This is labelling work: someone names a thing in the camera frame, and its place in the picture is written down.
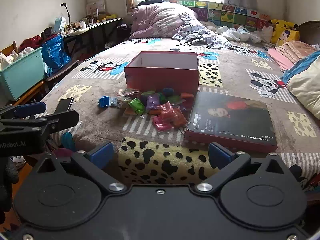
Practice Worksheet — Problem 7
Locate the dark green clay bag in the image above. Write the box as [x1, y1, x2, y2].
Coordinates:
[167, 95, 185, 105]

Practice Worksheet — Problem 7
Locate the blue plastic square block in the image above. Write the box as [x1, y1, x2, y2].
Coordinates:
[98, 96, 110, 108]

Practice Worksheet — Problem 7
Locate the teal plastic storage bin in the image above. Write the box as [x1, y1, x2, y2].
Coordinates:
[1, 47, 45, 101]

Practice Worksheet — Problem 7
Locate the cluttered side desk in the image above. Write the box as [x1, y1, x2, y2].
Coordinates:
[63, 17, 123, 57]

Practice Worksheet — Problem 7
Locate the mickey mouse bed blanket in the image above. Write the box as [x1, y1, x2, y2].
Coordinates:
[44, 38, 319, 187]

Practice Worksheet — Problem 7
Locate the black smartphone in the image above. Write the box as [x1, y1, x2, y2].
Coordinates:
[54, 98, 74, 114]

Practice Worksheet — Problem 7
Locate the pink folded blanket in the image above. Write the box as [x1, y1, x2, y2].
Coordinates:
[267, 41, 317, 72]

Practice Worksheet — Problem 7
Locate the pink clay bag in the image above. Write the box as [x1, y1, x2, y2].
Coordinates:
[157, 101, 177, 122]

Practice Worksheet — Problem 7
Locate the purple folded duvet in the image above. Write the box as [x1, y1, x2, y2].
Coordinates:
[130, 2, 197, 39]

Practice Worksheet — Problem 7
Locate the red-orange clay bag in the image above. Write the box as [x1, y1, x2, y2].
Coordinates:
[173, 108, 188, 128]

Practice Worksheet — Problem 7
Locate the magenta clay bag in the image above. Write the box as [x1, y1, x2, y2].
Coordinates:
[152, 115, 174, 133]

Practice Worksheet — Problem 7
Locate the colourful alphabet foam mat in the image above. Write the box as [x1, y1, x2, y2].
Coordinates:
[166, 0, 270, 31]

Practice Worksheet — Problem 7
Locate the yellow pikachu plush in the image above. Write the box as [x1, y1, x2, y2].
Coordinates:
[269, 19, 300, 47]

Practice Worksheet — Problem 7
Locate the red cardboard box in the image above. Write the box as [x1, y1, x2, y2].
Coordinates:
[124, 51, 200, 95]

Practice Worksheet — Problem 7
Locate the blue plastic shopping bag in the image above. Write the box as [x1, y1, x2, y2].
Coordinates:
[42, 34, 71, 77]

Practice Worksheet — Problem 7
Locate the purple clay bag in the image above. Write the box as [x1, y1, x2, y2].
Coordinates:
[146, 94, 160, 112]

